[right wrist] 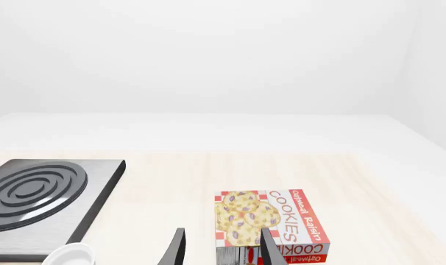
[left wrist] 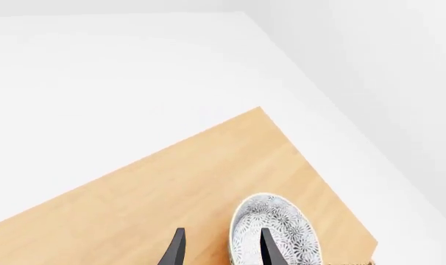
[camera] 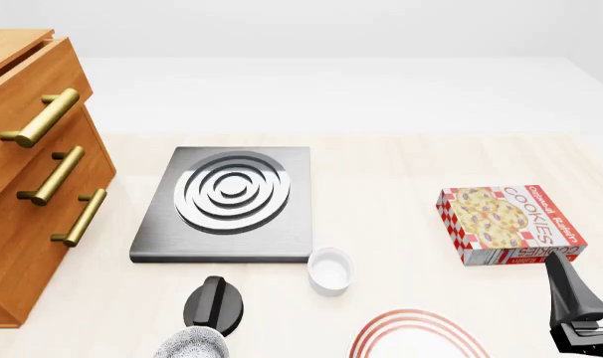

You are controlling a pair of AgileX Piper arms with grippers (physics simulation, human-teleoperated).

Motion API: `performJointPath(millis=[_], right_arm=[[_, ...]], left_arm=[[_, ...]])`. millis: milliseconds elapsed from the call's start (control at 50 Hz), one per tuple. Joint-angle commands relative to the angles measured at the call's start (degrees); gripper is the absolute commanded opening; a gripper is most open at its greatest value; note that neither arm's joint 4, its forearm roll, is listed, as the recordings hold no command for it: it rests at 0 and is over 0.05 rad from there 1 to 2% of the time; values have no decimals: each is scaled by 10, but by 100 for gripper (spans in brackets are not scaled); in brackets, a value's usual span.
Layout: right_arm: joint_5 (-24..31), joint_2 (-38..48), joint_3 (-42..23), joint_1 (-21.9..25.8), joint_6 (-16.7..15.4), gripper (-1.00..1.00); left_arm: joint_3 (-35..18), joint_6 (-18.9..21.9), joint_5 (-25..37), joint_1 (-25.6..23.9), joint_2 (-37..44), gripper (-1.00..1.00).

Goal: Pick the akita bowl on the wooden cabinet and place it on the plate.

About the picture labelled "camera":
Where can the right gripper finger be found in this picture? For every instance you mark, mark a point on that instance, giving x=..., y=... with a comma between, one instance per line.
x=572, y=294

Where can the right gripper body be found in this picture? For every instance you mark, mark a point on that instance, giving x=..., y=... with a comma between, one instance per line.
x=590, y=337

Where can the white plate with red rings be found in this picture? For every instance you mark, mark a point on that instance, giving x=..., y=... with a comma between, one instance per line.
x=381, y=347

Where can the small white bowl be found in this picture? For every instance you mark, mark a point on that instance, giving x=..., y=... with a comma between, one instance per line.
x=330, y=274

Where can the grey patterned bowl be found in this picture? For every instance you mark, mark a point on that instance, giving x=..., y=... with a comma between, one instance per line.
x=194, y=345

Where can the flat stove plate with rings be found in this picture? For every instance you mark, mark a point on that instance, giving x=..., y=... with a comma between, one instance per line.
x=162, y=238

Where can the wooden cabinet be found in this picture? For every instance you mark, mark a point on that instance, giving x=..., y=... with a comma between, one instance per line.
x=13, y=298

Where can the red white cookie box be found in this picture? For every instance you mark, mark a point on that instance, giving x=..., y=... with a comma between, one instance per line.
x=510, y=220

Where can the round black stove knob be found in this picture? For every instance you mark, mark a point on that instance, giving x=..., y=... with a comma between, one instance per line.
x=213, y=303

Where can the wooden lowest drawer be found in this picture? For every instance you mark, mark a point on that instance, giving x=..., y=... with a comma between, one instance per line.
x=43, y=272

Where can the wooden middle drawer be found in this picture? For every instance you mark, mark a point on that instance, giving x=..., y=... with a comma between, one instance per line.
x=13, y=223

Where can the wooden drawer pulled open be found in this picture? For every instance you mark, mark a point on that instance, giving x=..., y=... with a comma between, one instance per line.
x=13, y=97

